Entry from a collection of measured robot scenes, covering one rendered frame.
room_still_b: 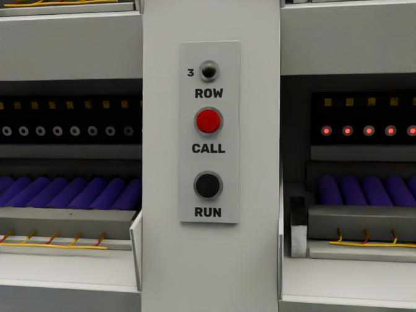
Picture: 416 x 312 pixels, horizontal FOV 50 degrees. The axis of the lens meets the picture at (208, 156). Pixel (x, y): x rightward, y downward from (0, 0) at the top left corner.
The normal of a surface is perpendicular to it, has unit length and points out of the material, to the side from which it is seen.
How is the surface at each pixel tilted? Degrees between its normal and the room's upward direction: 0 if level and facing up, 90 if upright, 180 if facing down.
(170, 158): 90
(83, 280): 20
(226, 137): 90
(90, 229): 111
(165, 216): 90
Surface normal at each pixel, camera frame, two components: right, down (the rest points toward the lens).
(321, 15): -0.15, 0.36
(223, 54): -0.16, 0.00
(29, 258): -0.05, -0.94
